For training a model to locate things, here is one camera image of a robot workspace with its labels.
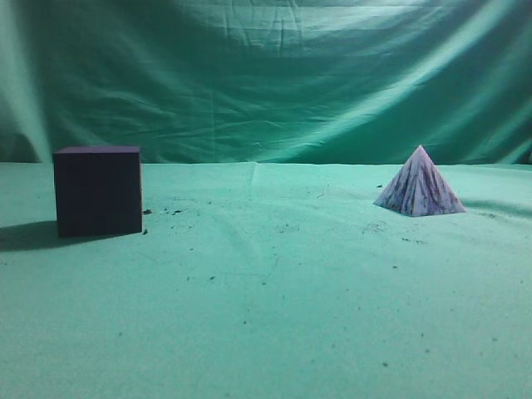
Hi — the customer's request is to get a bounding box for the dark purple cube block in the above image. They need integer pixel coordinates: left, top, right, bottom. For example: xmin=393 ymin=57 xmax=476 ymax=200
xmin=52 ymin=145 xmax=143 ymax=238

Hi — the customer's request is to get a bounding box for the green table cloth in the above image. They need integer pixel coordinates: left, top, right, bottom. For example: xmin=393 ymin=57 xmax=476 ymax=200
xmin=1 ymin=163 xmax=531 ymax=398

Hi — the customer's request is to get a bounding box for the white purple marbled square pyramid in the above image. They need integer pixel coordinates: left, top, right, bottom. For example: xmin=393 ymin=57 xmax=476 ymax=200
xmin=373 ymin=145 xmax=466 ymax=217

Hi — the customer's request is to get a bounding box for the green backdrop cloth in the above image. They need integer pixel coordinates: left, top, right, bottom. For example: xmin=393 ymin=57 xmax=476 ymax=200
xmin=1 ymin=1 xmax=531 ymax=165

